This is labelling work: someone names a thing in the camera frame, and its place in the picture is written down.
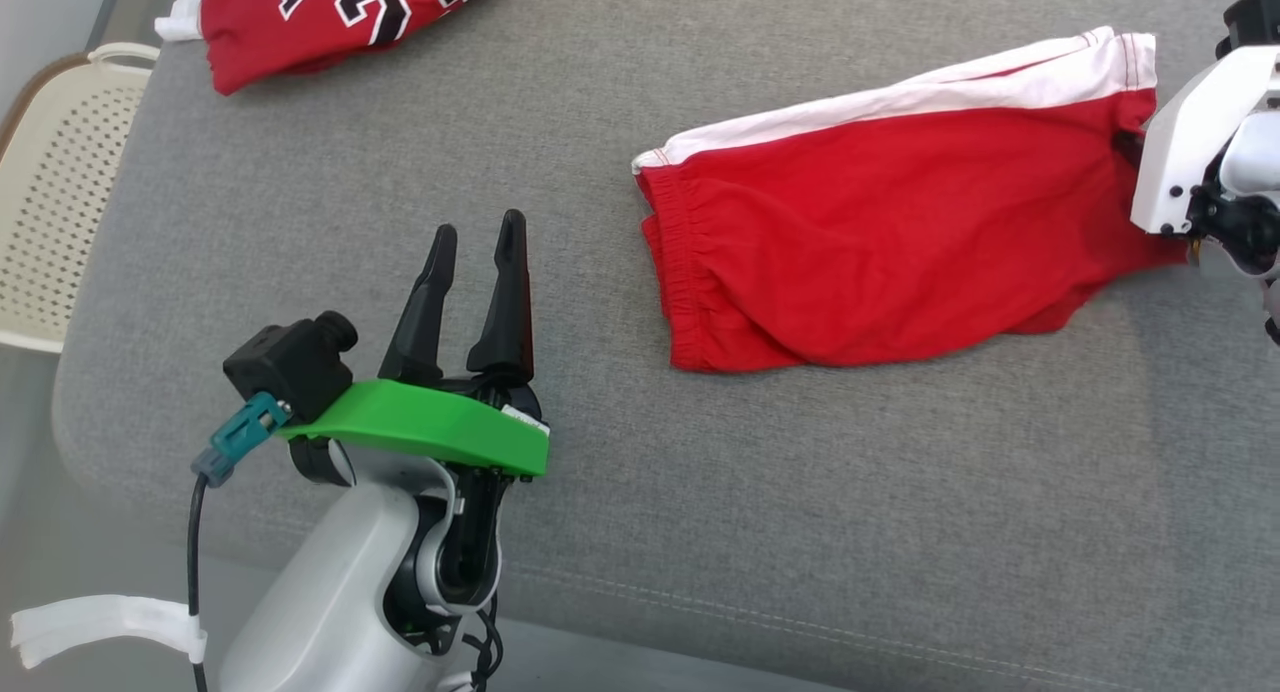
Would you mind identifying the red white jersey shirt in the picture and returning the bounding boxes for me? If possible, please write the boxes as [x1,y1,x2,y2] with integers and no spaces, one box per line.
[155,0,503,97]

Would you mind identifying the white cable strap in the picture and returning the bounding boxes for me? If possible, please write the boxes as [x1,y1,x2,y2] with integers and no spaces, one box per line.
[10,593,209,671]

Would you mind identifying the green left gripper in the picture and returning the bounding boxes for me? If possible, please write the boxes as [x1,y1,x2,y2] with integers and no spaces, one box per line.
[273,209,551,479]

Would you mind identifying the black left cable teal plug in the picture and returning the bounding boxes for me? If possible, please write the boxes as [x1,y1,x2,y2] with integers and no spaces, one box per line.
[186,391,292,692]

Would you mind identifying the cream perforated laundry basket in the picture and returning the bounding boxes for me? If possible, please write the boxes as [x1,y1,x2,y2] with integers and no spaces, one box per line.
[0,42,162,356]

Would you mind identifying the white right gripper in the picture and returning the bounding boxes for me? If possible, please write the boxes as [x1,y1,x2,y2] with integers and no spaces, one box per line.
[1113,43,1280,237]

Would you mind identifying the red white shorts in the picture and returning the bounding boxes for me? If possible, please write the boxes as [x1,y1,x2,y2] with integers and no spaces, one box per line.
[631,26,1193,374]

